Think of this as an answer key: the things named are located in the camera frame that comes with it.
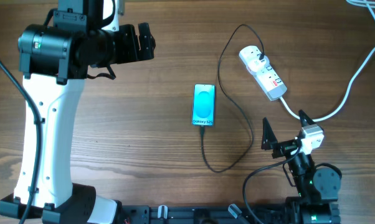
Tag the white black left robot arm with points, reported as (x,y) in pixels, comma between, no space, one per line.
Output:
(54,59)

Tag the white USB charger plug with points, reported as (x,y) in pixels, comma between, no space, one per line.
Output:
(250,56)

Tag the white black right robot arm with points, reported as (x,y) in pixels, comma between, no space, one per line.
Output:
(317,185)

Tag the blue screen Galaxy smartphone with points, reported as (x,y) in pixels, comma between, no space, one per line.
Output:
(204,98)

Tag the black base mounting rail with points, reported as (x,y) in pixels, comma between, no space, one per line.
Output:
(163,214)

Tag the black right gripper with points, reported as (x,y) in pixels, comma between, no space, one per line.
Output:
(270,139)

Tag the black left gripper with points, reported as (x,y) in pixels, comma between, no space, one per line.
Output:
(131,52)

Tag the white power extension strip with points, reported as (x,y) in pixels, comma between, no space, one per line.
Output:
(271,84)

